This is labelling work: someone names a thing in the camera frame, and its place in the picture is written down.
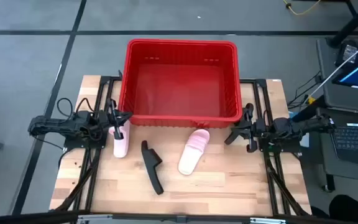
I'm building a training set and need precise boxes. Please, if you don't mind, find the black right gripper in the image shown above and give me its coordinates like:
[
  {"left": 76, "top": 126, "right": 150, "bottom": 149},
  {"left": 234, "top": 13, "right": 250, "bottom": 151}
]
[{"left": 224, "top": 102, "right": 275, "bottom": 153}]

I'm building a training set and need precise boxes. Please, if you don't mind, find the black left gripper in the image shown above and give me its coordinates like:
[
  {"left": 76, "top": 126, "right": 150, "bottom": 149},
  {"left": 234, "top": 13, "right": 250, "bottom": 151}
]
[{"left": 96, "top": 98, "right": 134, "bottom": 140}]

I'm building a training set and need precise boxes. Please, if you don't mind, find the black curved handle tool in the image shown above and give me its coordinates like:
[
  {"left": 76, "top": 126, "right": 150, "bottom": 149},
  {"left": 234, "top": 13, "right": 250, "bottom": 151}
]
[{"left": 140, "top": 140, "right": 165, "bottom": 196}]

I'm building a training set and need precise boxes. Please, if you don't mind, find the red plastic bin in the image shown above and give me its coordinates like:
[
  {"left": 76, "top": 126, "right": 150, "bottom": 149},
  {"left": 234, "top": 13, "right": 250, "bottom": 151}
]
[{"left": 118, "top": 38, "right": 244, "bottom": 129}]

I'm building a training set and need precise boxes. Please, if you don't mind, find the grey desk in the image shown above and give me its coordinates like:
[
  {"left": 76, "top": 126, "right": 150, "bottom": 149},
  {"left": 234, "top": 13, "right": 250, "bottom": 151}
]
[{"left": 315, "top": 37, "right": 358, "bottom": 184}]

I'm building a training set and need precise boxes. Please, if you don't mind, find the grey laptop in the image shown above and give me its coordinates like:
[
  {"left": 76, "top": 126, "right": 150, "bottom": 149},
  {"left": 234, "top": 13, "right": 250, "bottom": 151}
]
[{"left": 331, "top": 123, "right": 358, "bottom": 169}]

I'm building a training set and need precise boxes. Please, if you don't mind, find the black desk device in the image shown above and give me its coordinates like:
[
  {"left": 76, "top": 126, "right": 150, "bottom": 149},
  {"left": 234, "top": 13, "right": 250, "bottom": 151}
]
[{"left": 336, "top": 40, "right": 358, "bottom": 68}]

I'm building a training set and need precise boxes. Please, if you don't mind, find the black metal stand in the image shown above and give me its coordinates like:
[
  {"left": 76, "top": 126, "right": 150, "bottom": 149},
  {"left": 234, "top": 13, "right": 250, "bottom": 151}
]
[{"left": 327, "top": 0, "right": 358, "bottom": 48}]

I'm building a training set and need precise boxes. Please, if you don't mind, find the black left arm base frame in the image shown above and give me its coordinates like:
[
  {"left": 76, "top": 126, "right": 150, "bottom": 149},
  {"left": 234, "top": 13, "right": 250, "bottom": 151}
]
[{"left": 50, "top": 74, "right": 124, "bottom": 215}]

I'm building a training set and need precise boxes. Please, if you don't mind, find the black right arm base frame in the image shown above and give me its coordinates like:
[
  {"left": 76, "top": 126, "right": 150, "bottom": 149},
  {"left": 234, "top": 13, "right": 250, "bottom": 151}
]
[{"left": 239, "top": 78, "right": 312, "bottom": 217}]

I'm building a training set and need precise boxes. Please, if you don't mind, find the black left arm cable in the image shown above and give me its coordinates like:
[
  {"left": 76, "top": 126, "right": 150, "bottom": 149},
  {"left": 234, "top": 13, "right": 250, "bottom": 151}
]
[{"left": 57, "top": 97, "right": 94, "bottom": 119}]

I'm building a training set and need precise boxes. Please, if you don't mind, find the black desk cable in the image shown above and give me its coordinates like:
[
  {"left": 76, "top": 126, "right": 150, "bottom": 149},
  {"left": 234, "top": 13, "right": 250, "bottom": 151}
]
[{"left": 287, "top": 71, "right": 323, "bottom": 110}]

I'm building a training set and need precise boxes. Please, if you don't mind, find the white cable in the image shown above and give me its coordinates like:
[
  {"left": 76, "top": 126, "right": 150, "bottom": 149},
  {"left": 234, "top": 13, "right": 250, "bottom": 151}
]
[{"left": 308, "top": 34, "right": 358, "bottom": 102}]

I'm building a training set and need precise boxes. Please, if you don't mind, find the yellow cable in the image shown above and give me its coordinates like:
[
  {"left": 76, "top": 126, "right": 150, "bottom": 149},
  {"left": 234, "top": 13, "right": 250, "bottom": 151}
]
[{"left": 283, "top": 0, "right": 322, "bottom": 16}]

